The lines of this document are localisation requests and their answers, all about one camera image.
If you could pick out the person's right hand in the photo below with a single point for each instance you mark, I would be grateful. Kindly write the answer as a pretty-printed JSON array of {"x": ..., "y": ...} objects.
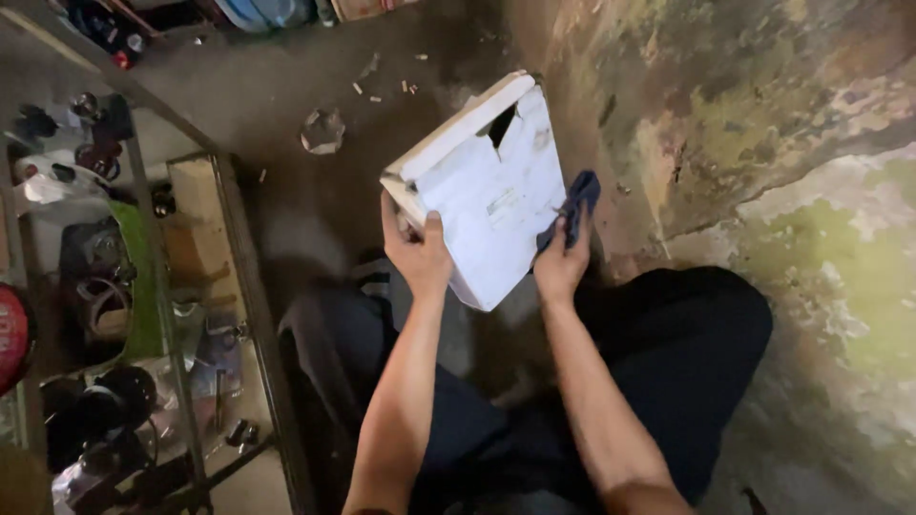
[{"x": 559, "y": 263}]

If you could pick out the person's left hand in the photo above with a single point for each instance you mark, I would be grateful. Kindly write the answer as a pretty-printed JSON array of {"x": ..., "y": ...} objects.
[{"x": 415, "y": 257}]

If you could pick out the person's right fingers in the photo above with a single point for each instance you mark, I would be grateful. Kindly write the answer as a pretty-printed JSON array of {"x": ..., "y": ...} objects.
[{"x": 572, "y": 232}]

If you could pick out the dark blue cloth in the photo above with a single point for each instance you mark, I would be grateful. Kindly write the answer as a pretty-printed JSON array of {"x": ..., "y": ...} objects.
[{"x": 572, "y": 207}]

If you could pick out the torn white cardboard box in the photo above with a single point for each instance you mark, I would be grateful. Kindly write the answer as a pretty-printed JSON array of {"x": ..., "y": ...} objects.
[{"x": 481, "y": 193}]

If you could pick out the person's dark trousers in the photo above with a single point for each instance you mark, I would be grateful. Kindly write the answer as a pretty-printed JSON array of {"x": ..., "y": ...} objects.
[{"x": 544, "y": 400}]

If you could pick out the person's dark striped sandal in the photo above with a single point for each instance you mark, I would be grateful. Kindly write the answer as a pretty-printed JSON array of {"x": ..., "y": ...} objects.
[{"x": 372, "y": 275}]

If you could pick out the crumpled clear plastic wrapper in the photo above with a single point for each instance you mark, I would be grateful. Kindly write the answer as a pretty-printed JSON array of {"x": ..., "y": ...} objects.
[{"x": 323, "y": 131}]

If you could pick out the pile of items by wall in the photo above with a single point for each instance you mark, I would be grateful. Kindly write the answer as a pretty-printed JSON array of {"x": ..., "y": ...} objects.
[{"x": 236, "y": 18}]

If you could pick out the metal frame glass shelf rack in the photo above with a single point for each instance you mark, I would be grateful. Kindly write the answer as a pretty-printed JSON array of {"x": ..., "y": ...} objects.
[{"x": 121, "y": 300}]

